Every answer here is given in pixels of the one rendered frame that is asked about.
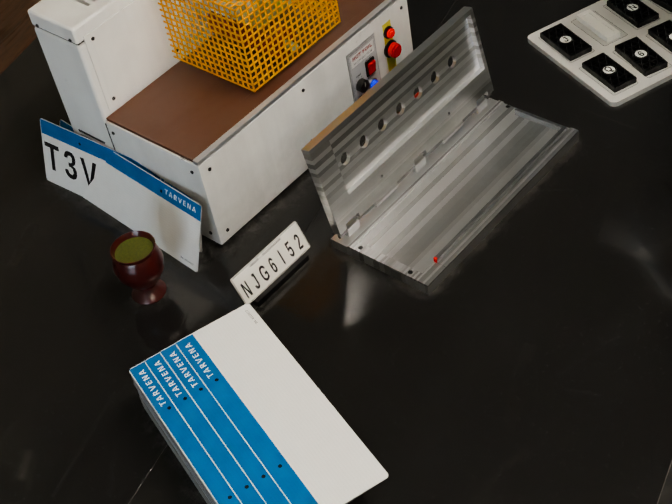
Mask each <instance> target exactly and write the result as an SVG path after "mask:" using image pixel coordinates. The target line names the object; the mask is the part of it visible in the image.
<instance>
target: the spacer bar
mask: <svg viewBox="0 0 672 504"><path fill-rule="evenodd" d="M577 21H579V22H580V23H581V24H583V25H584V26H585V27H587V28H588V29H589V30H591V31H592V32H593V33H595V34H596V35H597V36H599V37H600V38H601V39H602V40H604V41H605V42H606V43H608V42H610V41H613V40H615V39H617V38H619V37H620V31H618V30H617V29H616V28H614V27H613V26H612V25H610V24H609V23H608V22H606V21H605V20H604V19H602V18H601V17H600V16H598V15H597V14H595V13H594V12H593V11H591V10H590V9H588V10H586V11H584V12H582V13H580V14H578V15H577Z"/></svg>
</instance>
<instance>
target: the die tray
mask: <svg viewBox="0 0 672 504"><path fill-rule="evenodd" d="M607 1H608V0H600V1H598V2H596V3H594V4H592V5H590V6H588V7H586V8H584V9H581V10H579V11H577V12H575V13H573V14H571V15H569V16H567V17H565V18H563V19H561V20H559V21H557V22H554V23H552V24H550V25H548V26H546V27H544V28H542V29H540V30H538V31H536V32H534V33H532V34H530V35H529V36H528V43H529V44H531V45H532V46H533V47H534V48H536V49H537V50H538V51H540V52H541V53H542V54H543V55H545V56H546V57H547V58H549V59H550V60H551V61H553V62H554V63H555V64H556V65H558V66H559V67H560V68H562V69H563V70H564V71H565V72H567V73H568V74H569V75H571V76H572V77H573V78H574V79H576V80H577V81H578V82H580V83H581V84H582V85H584V86H585V87H586V88H587V89H589V90H590V91H591V92H593V93H594V94H595V95H596V96H598V97H599V98H600V99H602V100H603V101H604V102H605V103H607V104H608V105H609V106H612V107H617V106H619V105H621V104H623V103H625V102H627V101H629V100H631V99H633V98H635V97H637V96H639V95H641V94H643V93H645V92H647V91H649V90H651V89H653V88H655V87H657V86H658V85H660V84H662V83H664V82H666V81H668V80H670V79H672V52H671V51H669V50H668V49H667V48H665V47H664V46H663V45H662V44H660V43H659V42H658V41H656V40H655V39H654V38H652V37H651V36H650V35H648V29H650V28H652V27H654V26H656V25H659V24H661V23H663V22H665V21H668V20H671V21H672V12H670V11H668V10H666V9H665V8H663V7H661V6H659V5H658V4H656V3H654V2H652V1H651V0H640V1H641V2H643V3H644V4H646V5H647V6H649V7H650V8H651V9H653V10H654V11H656V12H657V13H659V19H657V20H655V21H653V22H651V23H649V24H646V25H644V26H642V27H640V28H637V27H635V26H634V25H633V24H631V23H630V22H628V21H627V20H626V19H624V18H623V17H622V16H620V15H619V14H617V13H616V12H615V11H613V10H612V9H610V8H609V7H608V6H607ZM588 9H590V10H591V11H593V12H594V13H595V14H597V15H598V16H600V17H601V18H602V19H604V20H605V21H606V22H608V23H609V24H610V25H612V26H613V27H614V28H616V29H617V30H618V31H620V37H619V38H617V39H615V40H613V41H610V42H608V43H606V42H605V41H604V40H602V39H601V38H600V37H599V36H597V35H596V34H595V33H593V32H592V31H591V30H589V29H588V28H587V27H585V26H584V25H583V24H581V23H580V22H579V21H577V15H578V14H580V13H582V12H584V11H586V10H588ZM560 23H562V24H563V25H564V26H566V27H567V28H568V29H570V30H571V31H572V32H574V33H575V34H576V35H578V36H579V37H580V38H582V39H583V40H584V41H585V42H587V43H588V44H589V45H591V46H592V51H591V52H589V53H587V54H585V55H583V56H581V57H579V58H577V59H575V60H572V61H570V60H568V59H567V58H566V57H564V56H563V55H562V54H561V53H559V52H558V51H557V50H555V49H554V48H553V47H552V46H550V45H549V44H548V43H546V42H545V41H544V40H543V39H541V38H540V33H541V32H543V31H545V30H547V29H549V28H551V27H553V26H555V25H557V24H560ZM636 36H637V37H638V38H639V39H641V40H642V41H643V42H644V43H645V44H647V45H648V46H649V47H650V48H651V49H653V50H654V51H655V52H656V53H658V54H659V55H660V56H661V57H662V58H664V59H665V60H666V61H667V62H668V67H666V68H664V69H662V70H659V71H657V72H655V73H653V74H650V75H648V76H646V77H645V76H644V75H643V74H641V73H640V72H639V71H638V70H637V69H636V68H634V67H633V66H632V65H631V64H630V63H629V62H627V61H626V60H625V59H624V58H623V57H622V56H620V55H619V54H618V53H617V52H616V51H615V45H617V44H620V43H622V42H624V41H627V40H629V39H632V38H634V37H636ZM603 52H604V53H605V54H606V55H608V56H609V57H610V58H612V59H613V60H614V61H616V62H617V63H618V64H620V65H621V66H622V67H624V68H625V69H626V70H628V71H629V72H630V73H632V74H633V75H634V76H636V77H637V81H636V83H634V84H632V85H630V86H628V87H626V88H624V89H622V90H620V91H618V92H616V93H614V92H613V91H612V90H610V89H609V88H608V87H606V86H605V85H604V84H603V83H601V82H600V81H599V80H597V79H596V78H595V77H594V76H592V75H591V74H590V73H588V72H587V71H586V70H585V69H583V68H582V62H584V61H586V60H588V59H590V58H592V57H595V56H597V55H599V54H601V53H603Z"/></svg>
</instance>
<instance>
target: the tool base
mask: <svg viewBox="0 0 672 504"><path fill-rule="evenodd" d="M491 96H492V94H491V93H490V94H489V95H486V96H484V95H482V96H481V97H480V98H479V99H478V100H477V101H476V103H477V107H476V108H474V109H473V110H472V111H471V112H470V113H469V114H468V115H467V116H466V117H465V118H464V119H463V120H462V121H463V123H464V125H463V126H462V127H461V128H460V129H459V130H458V131H457V132H456V133H455V134H454V135H453V136H451V137H450V138H449V139H448V140H447V141H446V142H445V143H444V144H441V143H442V140H441V141H440V142H439V143H438V144H436V145H435V146H434V147H433V148H432V149H431V150H430V151H429V152H428V153H427V154H425V153H421V154H420V155H419V156H418V157H417V158H416V159H415V160H414V163H415V165H414V166H413V167H412V168H411V169H410V170H409V171H408V172H407V173H406V174H405V175H404V176H403V177H402V178H401V179H400V180H398V181H397V183H398V188H397V189H396V190H395V191H394V192H393V193H392V194H390V195H389V196H388V197H387V198H386V199H385V200H384V201H383V202H382V203H381V204H380V205H379V206H378V207H377V208H375V204H373V205H372V206H371V207H370V208H369V209H368V210H367V211H366V212H365V213H364V214H363V215H362V216H360V217H359V216H354V217H353V218H352V219H351V220H350V221H349V222H348V223H347V224H346V227H347V230H346V231H345V232H344V233H343V234H341V235H338V234H335V235H334V236H333V237H332V238H331V244H332V247H333V248H335V249H337V250H339V251H341V252H343V253H345V254H348V255H350V256H352V257H354V258H356V259H358V260H360V261H362V262H364V263H366V264H368V265H370V266H372V267H374V268H376V269H378V270H380V271H382V272H384V273H386V274H388V275H390V276H392V277H394V278H396V279H398V280H400V281H402V282H404V283H406V284H408V285H410V286H412V287H414V288H416V289H418V290H420V291H422V292H424V293H426V294H428V295H430V294H431V293H432V292H433V291H434V290H435V289H436V288H437V286H438V285H439V284H440V283H441V282H442V281H443V280H444V279H445V278H446V277H447V276H448V275H449V274H450V273H451V272H452V271H453V270H454V269H455V268H456V267H457V266H458V265H459V264H460V263H461V262H462V261H463V260H464V258H465V257H466V256H467V255H468V254H469V253H470V252H471V251H472V250H473V249H474V248H475V247H476V246H477V245H478V244H479V243H480V242H481V241H482V240H483V239H484V238H485V237H486V236H487V235H488V234H489V233H490V232H491V231H492V229H493V228H494V227H495V226H496V225H497V224H498V223H499V222H500V221H501V220H502V219H503V218H504V217H505V216H506V215H507V214H508V213H509V212H510V211H511V210H512V209H513V208H514V207H515V206H516V205H517V204H518V203H519V201H520V200H521V199H522V198H523V197H524V196H525V195H526V194H527V193H528V192H529V191H530V190H531V189H532V188H533V187H534V186H535V185H536V184H537V183H538V182H539V181H540V180H541V179H542V178H543V177H544V176H545V175H546V173H547V172H548V171H549V170H550V169H551V168H552V167H553V166H554V165H555V164H556V163H557V162H558V161H559V160H560V159H561V158H562V157H563V156H564V155H565V154H566V153H567V152H568V151H569V150H570V149H571V148H572V147H573V145H574V144H575V143H576V142H577V141H578V140H579V130H577V129H574V128H571V127H570V128H568V127H567V131H566V133H565V134H564V135H563V136H562V137H561V138H560V139H559V140H558V141H557V142H556V143H555V144H554V145H553V146H552V147H551V148H550V149H549V150H548V151H547V152H546V153H545V154H544V155H543V156H542V157H541V158H540V159H539V160H538V161H537V162H536V163H535V164H534V165H533V166H532V167H531V168H530V169H529V170H528V171H527V172H526V173H525V174H524V175H523V176H522V178H521V179H520V180H519V181H518V182H517V183H516V184H515V185H514V186H513V187H512V188H511V189H510V190H509V191H508V192H507V193H506V194H505V195H504V196H503V197H502V198H501V199H500V200H499V201H498V202H497V203H496V204H495V205H494V206H493V207H492V208H491V209H490V210H489V211H488V212H487V213H486V214H485V215H484V216H483V217H482V218H481V219H480V220H479V221H478V222H477V224H476V225H475V226H474V227H473V228H472V229H471V230H470V231H469V232H468V233H467V234H466V235H465V236H464V237H463V238H462V239H461V240H460V241H459V242H458V243H457V244H456V245H455V246H454V247H453V248H452V249H451V250H450V251H449V252H448V253H447V254H446V255H445V256H444V257H443V258H442V259H441V260H440V261H439V262H438V263H436V262H434V259H433V258H434V257H435V256H436V255H437V254H438V253H439V252H440V251H441V250H442V249H443V248H444V247H445V246H446V245H447V244H448V243H449V242H450V241H451V240H452V239H453V238H454V237H455V236H456V234H457V233H458V232H459V231H460V230H461V229H462V228H463V227H464V226H465V225H466V224H467V223H468V222H469V221H470V220H471V219H472V218H473V217H474V216H475V215H476V214H477V213H478V212H479V211H480V210H481V209H482V208H483V207H484V206H485V205H486V204H487V203H488V202H489V201H490V200H491V199H492V198H493V197H494V196H495V195H496V194H497V193H498V192H499V191H500V190H501V189H502V188H503V187H504V186H505V185H506V184H507V183H508V182H509V181H510V180H511V179H512V178H513V177H514V176H515V175H516V174H517V172H518V171H519V170H520V169H521V168H522V167H523V166H524V165H525V164H526V163H527V162H528V161H529V160H530V159H531V158H532V157H533V156H534V155H535V154H536V153H537V152H538V151H539V150H540V149H541V148H542V147H543V146H544V145H545V144H546V143H547V142H548V141H549V140H550V139H551V138H552V137H553V136H554V135H555V134H556V133H557V132H558V131H556V130H554V129H551V128H549V127H546V126H543V125H541V124H538V123H536V122H533V121H530V120H528V119H525V118H523V117H520V116H517V115H515V111H514V110H515V109H516V108H515V107H513V106H510V108H506V106H507V104H505V103H504V102H503V101H500V100H499V101H497V100H494V99H492V98H490V97H491ZM359 246H363V249H361V250H360V249H358V247H359ZM409 270H412V271H413V273H412V274H408V271H409Z"/></svg>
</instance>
